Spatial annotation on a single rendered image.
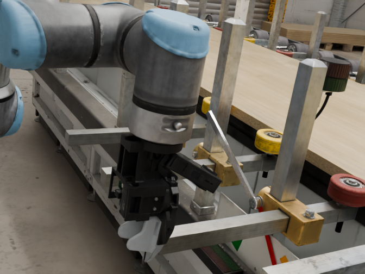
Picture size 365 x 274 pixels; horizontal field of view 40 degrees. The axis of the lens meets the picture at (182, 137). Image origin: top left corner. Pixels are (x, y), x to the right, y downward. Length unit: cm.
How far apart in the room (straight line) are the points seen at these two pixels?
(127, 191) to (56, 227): 174
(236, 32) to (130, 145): 47
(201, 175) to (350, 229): 48
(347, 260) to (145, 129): 30
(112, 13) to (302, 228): 48
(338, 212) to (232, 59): 38
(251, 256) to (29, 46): 61
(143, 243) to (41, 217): 176
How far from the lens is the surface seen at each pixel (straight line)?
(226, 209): 108
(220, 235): 84
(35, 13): 67
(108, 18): 72
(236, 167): 97
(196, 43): 64
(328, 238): 118
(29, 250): 227
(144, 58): 65
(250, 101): 144
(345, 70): 91
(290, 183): 94
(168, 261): 195
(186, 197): 126
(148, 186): 70
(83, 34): 69
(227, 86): 109
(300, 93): 89
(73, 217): 250
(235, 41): 107
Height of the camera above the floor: 128
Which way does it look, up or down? 20 degrees down
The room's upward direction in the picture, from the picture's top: 9 degrees clockwise
